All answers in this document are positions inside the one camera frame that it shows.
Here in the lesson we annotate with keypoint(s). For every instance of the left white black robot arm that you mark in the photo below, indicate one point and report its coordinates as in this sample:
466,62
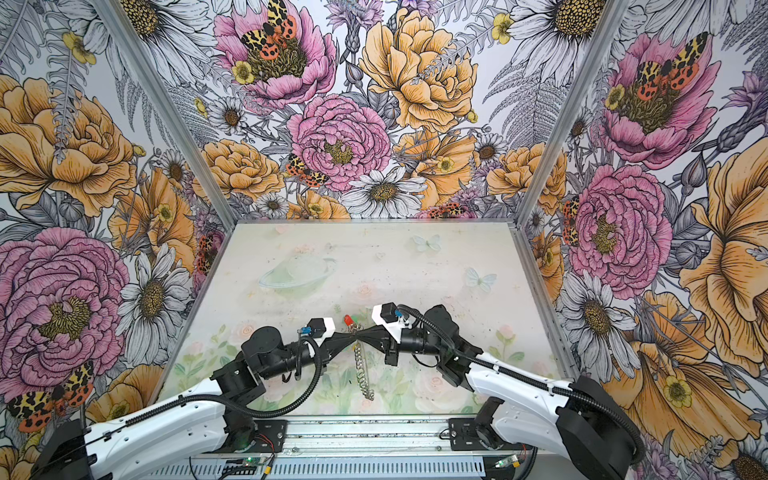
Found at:
198,420

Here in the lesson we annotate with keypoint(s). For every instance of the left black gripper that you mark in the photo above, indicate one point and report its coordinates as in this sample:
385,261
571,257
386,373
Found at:
327,345

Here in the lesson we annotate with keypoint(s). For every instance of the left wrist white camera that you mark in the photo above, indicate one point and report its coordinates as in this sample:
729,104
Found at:
320,329

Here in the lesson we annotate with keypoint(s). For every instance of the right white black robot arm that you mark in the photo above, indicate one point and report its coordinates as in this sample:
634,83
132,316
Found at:
575,419

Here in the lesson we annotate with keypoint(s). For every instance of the perforated metal cable tray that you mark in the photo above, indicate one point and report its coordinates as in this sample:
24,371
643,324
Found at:
439,467

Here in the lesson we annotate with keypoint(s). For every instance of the wrist white camera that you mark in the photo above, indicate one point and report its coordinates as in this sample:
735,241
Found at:
320,329
391,319

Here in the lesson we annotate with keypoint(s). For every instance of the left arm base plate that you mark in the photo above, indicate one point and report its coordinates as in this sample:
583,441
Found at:
261,436

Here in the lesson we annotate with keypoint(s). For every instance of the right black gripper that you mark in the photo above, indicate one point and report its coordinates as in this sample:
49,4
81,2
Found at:
390,342

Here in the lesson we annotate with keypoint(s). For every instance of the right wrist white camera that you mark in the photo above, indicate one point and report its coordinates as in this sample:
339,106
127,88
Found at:
391,319

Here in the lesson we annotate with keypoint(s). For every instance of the aluminium front rail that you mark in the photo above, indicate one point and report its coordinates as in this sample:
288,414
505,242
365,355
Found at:
400,436

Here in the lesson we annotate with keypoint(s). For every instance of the green circuit board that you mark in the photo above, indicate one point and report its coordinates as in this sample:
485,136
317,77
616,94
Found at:
247,463

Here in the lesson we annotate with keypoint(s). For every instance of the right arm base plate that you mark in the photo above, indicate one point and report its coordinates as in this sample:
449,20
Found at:
464,434

